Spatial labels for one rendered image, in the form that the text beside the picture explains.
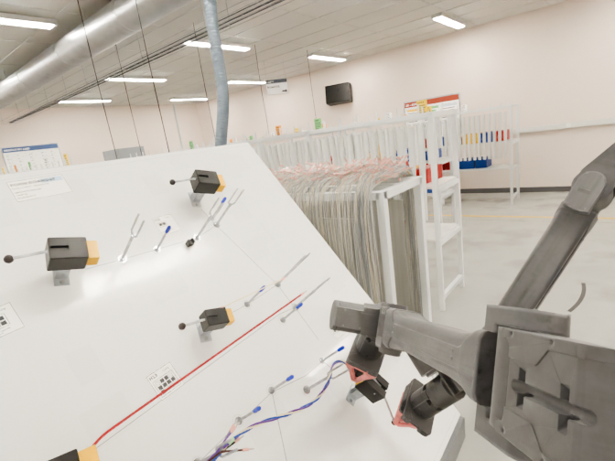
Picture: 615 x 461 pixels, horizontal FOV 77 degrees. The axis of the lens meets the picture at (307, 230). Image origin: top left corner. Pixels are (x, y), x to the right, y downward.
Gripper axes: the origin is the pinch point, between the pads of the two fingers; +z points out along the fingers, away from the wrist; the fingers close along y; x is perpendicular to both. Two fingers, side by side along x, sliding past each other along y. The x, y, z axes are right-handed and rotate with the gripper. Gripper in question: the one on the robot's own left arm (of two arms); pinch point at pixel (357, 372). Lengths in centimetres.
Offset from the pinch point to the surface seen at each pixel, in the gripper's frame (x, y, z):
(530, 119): 149, -787, 109
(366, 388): 2.9, 2.0, 0.7
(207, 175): -50, -14, -24
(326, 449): -0.2, 14.6, 7.4
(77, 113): -898, -674, 415
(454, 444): 29.9, -8.9, 20.6
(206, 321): -29.9, 14.3, -12.7
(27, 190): -72, 14, -24
